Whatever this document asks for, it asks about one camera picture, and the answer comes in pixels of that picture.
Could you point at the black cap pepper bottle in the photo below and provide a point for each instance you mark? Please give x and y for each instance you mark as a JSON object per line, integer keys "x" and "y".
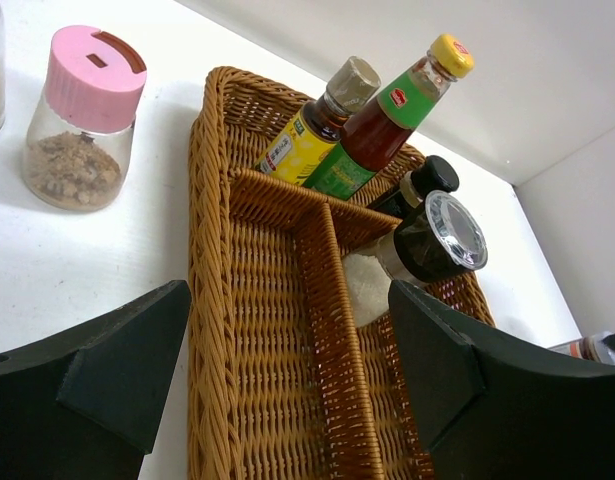
{"x": 400, "y": 200}

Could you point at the orange label sauce jar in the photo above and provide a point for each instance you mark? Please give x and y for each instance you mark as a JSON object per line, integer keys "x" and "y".
{"x": 598, "y": 348}

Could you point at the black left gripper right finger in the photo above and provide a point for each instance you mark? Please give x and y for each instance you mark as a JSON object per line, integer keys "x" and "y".
{"x": 488, "y": 405}

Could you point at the brown wicker divided basket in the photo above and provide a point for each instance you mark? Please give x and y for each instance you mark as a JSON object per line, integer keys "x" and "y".
{"x": 281, "y": 383}

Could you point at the green label yellow cap bottle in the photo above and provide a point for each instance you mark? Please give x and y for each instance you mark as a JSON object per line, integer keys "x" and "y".
{"x": 373, "y": 137}

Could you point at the clear lid salt grinder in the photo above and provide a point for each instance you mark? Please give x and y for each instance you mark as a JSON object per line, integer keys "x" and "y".
{"x": 438, "y": 241}

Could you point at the pink lid spice jar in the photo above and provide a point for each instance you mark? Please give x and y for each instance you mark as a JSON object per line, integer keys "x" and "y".
{"x": 79, "y": 141}

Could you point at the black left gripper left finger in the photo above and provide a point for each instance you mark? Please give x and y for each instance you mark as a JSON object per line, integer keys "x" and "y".
{"x": 87, "y": 402}

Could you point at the yellow label oil bottle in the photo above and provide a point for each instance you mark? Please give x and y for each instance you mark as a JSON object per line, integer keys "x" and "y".
{"x": 315, "y": 129}

